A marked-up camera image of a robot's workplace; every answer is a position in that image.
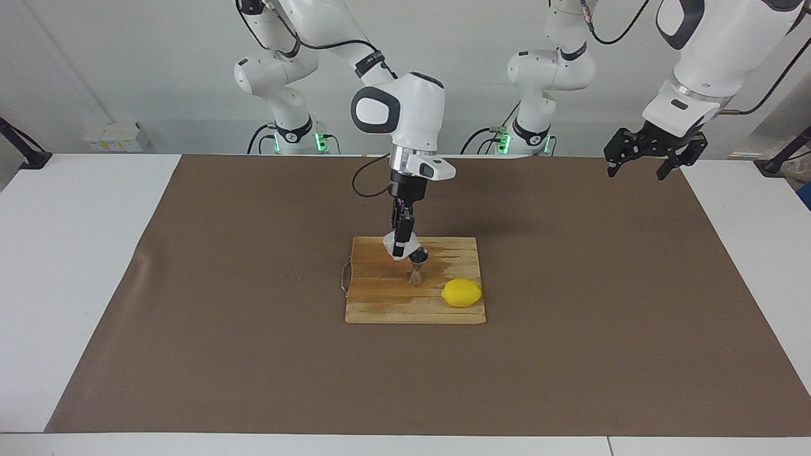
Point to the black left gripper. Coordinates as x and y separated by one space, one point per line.
666 140

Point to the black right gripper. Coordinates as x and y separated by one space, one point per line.
405 187

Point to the clear plastic cup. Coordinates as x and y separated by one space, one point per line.
388 244

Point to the steel double jigger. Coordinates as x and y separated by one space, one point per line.
418 269

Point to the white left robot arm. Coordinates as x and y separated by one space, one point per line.
716 57

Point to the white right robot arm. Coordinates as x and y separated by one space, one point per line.
412 114

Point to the wooden cutting board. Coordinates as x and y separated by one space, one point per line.
380 297

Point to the yellow lemon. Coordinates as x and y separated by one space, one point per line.
462 292

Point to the black clamp stand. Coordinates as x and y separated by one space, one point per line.
25 152
782 158

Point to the blue box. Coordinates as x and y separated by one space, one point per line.
806 195

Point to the brown table mat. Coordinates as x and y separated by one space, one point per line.
253 367

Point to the small white carton pack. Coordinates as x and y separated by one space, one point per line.
114 136

